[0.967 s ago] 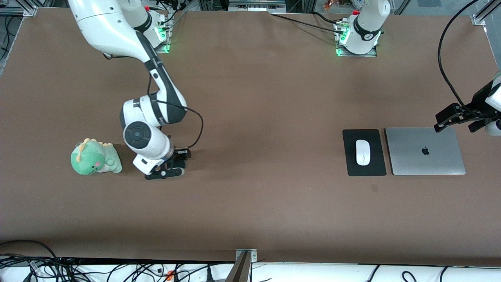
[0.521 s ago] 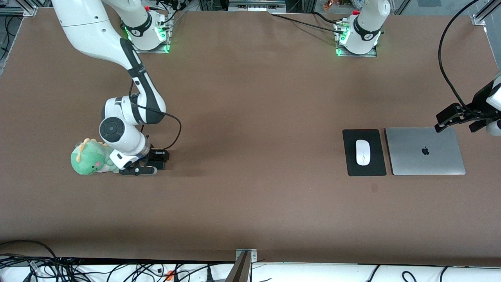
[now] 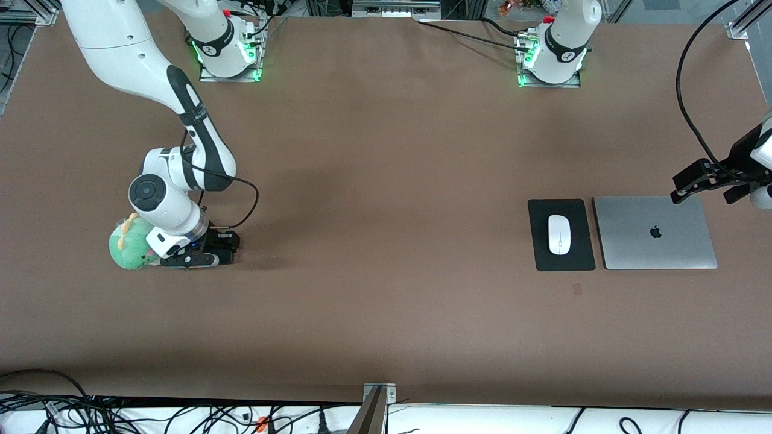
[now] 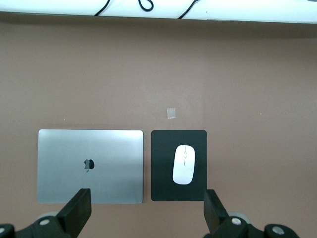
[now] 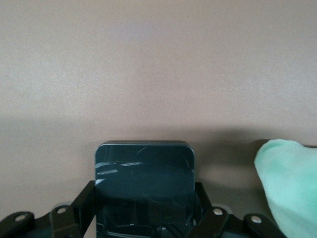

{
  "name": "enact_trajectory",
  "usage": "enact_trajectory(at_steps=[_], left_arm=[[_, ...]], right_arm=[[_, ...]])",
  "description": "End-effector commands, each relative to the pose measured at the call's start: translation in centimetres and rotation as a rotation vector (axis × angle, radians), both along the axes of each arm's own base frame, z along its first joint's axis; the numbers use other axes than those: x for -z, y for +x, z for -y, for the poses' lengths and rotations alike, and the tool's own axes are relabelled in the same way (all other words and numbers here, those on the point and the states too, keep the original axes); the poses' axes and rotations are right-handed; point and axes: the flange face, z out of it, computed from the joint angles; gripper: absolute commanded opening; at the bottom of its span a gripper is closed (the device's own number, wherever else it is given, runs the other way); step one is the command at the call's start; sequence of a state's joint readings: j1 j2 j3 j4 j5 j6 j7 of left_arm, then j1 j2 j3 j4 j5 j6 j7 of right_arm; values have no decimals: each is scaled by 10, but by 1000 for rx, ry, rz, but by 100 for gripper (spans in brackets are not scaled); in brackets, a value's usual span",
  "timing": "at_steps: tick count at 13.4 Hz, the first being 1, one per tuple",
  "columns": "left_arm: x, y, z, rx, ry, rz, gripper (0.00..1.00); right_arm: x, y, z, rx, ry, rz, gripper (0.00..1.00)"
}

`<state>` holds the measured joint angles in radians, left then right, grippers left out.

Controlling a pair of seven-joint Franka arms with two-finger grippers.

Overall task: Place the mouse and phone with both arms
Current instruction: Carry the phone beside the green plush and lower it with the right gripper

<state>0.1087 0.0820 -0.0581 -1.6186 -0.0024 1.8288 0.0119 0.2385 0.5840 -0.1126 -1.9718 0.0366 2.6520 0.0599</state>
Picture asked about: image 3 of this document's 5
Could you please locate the green dinosaur plush toy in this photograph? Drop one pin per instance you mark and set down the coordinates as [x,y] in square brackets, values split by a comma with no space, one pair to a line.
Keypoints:
[129,250]

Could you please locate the grey power strip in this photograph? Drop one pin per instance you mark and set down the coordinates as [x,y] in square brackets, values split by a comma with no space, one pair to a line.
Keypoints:
[395,7]

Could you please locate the black mouse pad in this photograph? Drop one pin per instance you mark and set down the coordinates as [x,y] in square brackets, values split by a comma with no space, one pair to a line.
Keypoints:
[582,241]

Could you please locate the white computer mouse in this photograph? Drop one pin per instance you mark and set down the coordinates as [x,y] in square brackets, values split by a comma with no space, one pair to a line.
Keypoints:
[559,235]

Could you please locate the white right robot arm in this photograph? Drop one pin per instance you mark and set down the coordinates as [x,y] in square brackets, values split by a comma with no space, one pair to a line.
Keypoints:
[120,48]

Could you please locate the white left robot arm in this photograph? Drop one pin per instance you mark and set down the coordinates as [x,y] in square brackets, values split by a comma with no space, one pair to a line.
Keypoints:
[564,48]

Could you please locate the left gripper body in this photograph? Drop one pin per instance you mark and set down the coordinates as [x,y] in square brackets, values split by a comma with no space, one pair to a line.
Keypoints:
[739,154]

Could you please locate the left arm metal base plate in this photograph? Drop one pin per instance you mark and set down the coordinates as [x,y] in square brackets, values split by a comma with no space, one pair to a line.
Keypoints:
[531,83]

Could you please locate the aluminium frame rail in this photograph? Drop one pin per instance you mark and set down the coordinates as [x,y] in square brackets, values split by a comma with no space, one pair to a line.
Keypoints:
[748,21]

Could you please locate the silver laptop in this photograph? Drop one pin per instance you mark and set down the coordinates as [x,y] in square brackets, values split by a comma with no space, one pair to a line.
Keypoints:
[654,232]

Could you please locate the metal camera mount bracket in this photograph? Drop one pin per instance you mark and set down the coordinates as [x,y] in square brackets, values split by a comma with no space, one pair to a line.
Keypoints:
[377,404]

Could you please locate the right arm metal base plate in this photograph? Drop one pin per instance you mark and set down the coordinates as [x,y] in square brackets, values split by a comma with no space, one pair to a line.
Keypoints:
[208,77]

